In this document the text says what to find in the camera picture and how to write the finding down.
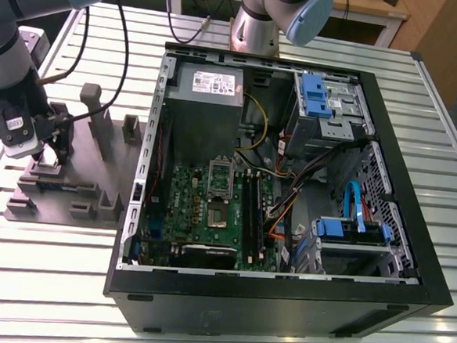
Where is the silver CPU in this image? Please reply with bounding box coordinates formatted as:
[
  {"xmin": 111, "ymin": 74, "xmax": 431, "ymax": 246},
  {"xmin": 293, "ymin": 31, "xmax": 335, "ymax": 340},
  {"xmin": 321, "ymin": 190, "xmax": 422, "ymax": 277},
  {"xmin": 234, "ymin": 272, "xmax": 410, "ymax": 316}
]
[{"xmin": 36, "ymin": 148, "xmax": 61, "ymax": 168}]

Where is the metal socket cover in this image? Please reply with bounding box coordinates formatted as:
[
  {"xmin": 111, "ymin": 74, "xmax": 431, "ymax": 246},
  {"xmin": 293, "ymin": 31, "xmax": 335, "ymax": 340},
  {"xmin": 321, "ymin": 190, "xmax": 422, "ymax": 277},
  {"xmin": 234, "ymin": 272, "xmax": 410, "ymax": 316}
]
[{"xmin": 206, "ymin": 157, "xmax": 236, "ymax": 204}]

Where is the CPU socket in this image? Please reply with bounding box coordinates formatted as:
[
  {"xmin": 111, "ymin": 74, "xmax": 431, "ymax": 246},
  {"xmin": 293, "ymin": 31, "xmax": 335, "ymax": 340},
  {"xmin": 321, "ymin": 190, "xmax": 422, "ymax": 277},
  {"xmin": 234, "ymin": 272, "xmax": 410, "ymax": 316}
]
[{"xmin": 205, "ymin": 202, "xmax": 234, "ymax": 232}]

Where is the grey parts rack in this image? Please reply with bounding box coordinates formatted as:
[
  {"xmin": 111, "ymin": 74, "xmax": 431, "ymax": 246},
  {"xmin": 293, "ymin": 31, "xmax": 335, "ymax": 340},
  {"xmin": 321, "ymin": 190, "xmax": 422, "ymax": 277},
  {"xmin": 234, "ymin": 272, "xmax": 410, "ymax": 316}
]
[{"xmin": 3, "ymin": 78, "xmax": 151, "ymax": 233}]

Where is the dark RAM stick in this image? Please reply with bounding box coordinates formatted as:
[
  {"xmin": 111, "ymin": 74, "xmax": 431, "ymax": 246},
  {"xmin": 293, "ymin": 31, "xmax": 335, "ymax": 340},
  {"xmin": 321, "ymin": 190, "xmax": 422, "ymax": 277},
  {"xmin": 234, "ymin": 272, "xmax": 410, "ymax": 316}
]
[{"xmin": 34, "ymin": 181, "xmax": 80, "ymax": 194}]

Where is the grey power supply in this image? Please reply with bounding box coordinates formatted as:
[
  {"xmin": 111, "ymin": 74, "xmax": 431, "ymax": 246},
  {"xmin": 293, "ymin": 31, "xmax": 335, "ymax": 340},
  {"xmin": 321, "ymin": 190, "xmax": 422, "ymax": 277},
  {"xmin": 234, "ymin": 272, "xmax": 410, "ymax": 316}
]
[{"xmin": 160, "ymin": 60, "xmax": 246, "ymax": 169}]

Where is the green motherboard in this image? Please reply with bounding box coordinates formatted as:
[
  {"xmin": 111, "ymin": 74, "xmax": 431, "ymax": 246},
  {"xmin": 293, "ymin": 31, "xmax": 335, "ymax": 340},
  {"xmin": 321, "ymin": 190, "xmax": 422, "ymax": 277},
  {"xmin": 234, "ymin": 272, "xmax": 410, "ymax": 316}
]
[{"xmin": 138, "ymin": 160, "xmax": 288, "ymax": 274}]

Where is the black graphics card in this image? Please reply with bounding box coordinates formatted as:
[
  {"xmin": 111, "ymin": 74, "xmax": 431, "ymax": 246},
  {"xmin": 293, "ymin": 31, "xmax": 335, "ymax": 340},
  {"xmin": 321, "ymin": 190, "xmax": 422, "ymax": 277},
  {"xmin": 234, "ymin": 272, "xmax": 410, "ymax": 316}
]
[{"xmin": 168, "ymin": 240, "xmax": 239, "ymax": 271}]

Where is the blue plastic drive latch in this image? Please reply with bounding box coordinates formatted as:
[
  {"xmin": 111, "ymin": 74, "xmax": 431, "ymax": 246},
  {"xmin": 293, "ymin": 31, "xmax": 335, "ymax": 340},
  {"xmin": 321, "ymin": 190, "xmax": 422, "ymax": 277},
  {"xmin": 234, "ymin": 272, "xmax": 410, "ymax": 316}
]
[
  {"xmin": 300, "ymin": 73, "xmax": 331, "ymax": 106},
  {"xmin": 305, "ymin": 100, "xmax": 334, "ymax": 120}
]

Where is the silver drive cage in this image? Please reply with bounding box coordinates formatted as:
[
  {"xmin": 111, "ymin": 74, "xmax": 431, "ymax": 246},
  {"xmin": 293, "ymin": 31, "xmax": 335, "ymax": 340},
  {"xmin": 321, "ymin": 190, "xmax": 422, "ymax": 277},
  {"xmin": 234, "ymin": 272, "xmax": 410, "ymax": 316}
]
[{"xmin": 284, "ymin": 69, "xmax": 380, "ymax": 163}]

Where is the black PC case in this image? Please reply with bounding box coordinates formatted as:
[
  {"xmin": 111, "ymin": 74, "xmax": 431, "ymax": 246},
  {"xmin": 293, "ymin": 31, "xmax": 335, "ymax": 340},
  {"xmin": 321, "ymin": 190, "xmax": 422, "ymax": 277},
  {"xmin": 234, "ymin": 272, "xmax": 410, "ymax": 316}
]
[{"xmin": 101, "ymin": 37, "xmax": 457, "ymax": 343}]

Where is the hard disk in blue carrier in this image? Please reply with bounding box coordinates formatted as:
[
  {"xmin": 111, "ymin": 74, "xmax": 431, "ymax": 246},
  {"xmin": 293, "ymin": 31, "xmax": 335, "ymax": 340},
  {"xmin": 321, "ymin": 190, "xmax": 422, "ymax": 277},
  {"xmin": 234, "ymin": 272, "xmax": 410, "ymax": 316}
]
[{"xmin": 310, "ymin": 216, "xmax": 397, "ymax": 249}]

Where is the wooden cabinet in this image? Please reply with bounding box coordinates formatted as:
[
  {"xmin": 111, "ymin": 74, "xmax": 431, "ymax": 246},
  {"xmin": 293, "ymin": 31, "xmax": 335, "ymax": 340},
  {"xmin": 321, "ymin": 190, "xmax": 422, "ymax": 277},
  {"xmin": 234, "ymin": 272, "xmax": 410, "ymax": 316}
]
[{"xmin": 385, "ymin": 0, "xmax": 457, "ymax": 110}]

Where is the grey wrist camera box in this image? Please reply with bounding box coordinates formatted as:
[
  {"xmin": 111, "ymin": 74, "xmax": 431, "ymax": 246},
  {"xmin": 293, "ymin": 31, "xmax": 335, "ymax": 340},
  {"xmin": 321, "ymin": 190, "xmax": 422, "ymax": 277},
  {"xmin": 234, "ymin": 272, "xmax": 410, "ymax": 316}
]
[{"xmin": 14, "ymin": 26, "xmax": 52, "ymax": 73}]

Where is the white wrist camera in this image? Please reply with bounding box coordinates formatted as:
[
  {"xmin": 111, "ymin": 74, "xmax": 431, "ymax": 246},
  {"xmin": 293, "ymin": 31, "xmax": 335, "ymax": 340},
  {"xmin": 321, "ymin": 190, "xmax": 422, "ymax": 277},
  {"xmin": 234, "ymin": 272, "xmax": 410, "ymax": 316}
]
[{"xmin": 0, "ymin": 113, "xmax": 48, "ymax": 163}]

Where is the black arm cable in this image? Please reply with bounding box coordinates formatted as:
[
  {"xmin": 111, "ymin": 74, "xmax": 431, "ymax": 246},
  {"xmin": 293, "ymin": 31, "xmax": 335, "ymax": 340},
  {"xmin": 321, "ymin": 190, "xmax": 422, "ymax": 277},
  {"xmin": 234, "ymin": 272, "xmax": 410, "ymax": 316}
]
[{"xmin": 65, "ymin": 0, "xmax": 134, "ymax": 130}]

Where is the yellow wire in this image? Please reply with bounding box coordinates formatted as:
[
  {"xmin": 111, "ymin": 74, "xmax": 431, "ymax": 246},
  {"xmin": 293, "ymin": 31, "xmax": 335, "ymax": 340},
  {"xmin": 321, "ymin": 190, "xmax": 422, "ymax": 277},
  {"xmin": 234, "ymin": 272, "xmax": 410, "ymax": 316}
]
[{"xmin": 236, "ymin": 92, "xmax": 272, "ymax": 154}]

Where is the black sleeved wire bundle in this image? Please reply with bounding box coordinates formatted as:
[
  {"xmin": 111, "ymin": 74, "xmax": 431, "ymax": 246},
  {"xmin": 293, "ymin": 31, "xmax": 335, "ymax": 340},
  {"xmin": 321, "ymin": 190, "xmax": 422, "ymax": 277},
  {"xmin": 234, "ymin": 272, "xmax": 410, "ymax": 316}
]
[{"xmin": 268, "ymin": 136, "xmax": 373, "ymax": 226}]

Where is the blue flat wire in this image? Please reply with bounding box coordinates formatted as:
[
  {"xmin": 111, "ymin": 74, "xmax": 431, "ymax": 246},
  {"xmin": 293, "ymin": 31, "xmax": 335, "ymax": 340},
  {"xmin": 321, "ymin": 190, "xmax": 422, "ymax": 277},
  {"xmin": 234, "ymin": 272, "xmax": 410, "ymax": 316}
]
[{"xmin": 341, "ymin": 179, "xmax": 371, "ymax": 234}]

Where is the wooden desk white frame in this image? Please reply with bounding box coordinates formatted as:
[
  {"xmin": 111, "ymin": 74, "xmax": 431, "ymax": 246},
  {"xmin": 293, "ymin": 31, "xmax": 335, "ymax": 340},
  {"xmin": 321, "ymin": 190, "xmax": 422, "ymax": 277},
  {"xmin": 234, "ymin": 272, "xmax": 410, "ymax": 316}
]
[{"xmin": 159, "ymin": 0, "xmax": 412, "ymax": 50}]

